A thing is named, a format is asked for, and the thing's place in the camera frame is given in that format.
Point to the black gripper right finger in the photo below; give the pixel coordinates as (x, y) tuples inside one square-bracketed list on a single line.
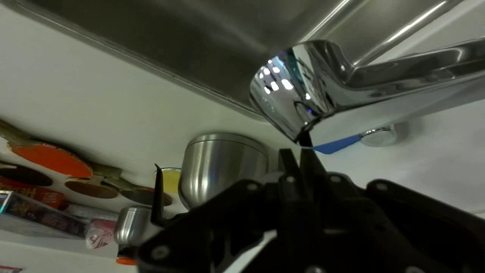
[(314, 174)]

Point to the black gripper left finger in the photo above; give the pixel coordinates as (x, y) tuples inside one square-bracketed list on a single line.
[(290, 174)]

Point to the chrome kitchen faucet spout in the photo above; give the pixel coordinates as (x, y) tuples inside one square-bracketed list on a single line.
[(313, 80)]

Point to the round chrome sink cap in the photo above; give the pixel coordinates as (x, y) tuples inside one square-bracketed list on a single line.
[(379, 136)]

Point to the stainless steel sink basin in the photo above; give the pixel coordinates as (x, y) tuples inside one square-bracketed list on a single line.
[(191, 45)]

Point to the metal jar red lid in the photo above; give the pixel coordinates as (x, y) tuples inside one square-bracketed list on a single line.
[(131, 224)]

